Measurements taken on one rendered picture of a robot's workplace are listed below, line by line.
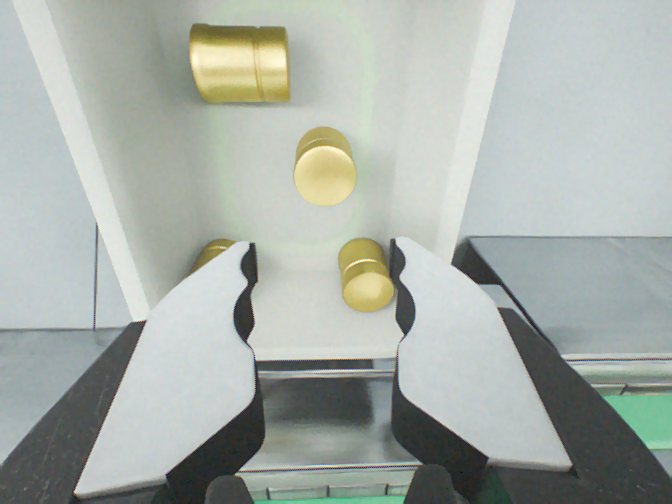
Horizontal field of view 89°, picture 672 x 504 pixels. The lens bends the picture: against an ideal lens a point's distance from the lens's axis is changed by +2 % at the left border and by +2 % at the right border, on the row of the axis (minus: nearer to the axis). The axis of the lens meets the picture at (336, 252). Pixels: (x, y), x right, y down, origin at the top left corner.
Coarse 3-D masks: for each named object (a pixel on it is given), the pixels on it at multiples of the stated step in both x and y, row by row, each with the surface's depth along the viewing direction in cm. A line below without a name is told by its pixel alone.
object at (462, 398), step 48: (432, 288) 9; (480, 288) 9; (432, 336) 8; (480, 336) 8; (432, 384) 7; (480, 384) 7; (528, 384) 7; (432, 432) 6; (480, 432) 6; (528, 432) 6; (480, 480) 6
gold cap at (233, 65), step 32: (192, 32) 16; (224, 32) 16; (256, 32) 16; (192, 64) 16; (224, 64) 16; (256, 64) 16; (288, 64) 17; (224, 96) 17; (256, 96) 17; (288, 96) 17
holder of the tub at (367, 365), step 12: (264, 360) 27; (276, 360) 27; (288, 360) 27; (300, 360) 27; (312, 360) 27; (324, 360) 27; (336, 360) 27; (348, 360) 27; (360, 360) 28; (372, 360) 28; (384, 360) 28; (264, 372) 26; (276, 372) 26; (288, 372) 26; (300, 372) 27; (312, 372) 27; (324, 372) 27; (336, 372) 27; (348, 372) 27; (360, 372) 27; (372, 372) 27
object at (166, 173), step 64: (64, 0) 12; (128, 0) 16; (192, 0) 17; (256, 0) 17; (320, 0) 18; (384, 0) 18; (448, 0) 15; (512, 0) 12; (64, 64) 12; (128, 64) 16; (320, 64) 19; (384, 64) 19; (448, 64) 15; (64, 128) 14; (128, 128) 16; (192, 128) 20; (256, 128) 21; (384, 128) 21; (448, 128) 15; (128, 192) 16; (192, 192) 22; (256, 192) 23; (384, 192) 23; (448, 192) 16; (128, 256) 17; (192, 256) 23; (320, 256) 26; (448, 256) 18; (256, 320) 22; (320, 320) 22; (384, 320) 22
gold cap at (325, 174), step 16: (320, 128) 20; (304, 144) 19; (320, 144) 17; (336, 144) 18; (304, 160) 17; (320, 160) 17; (336, 160) 17; (352, 160) 18; (304, 176) 18; (320, 176) 18; (336, 176) 18; (352, 176) 18; (304, 192) 18; (320, 192) 18; (336, 192) 18
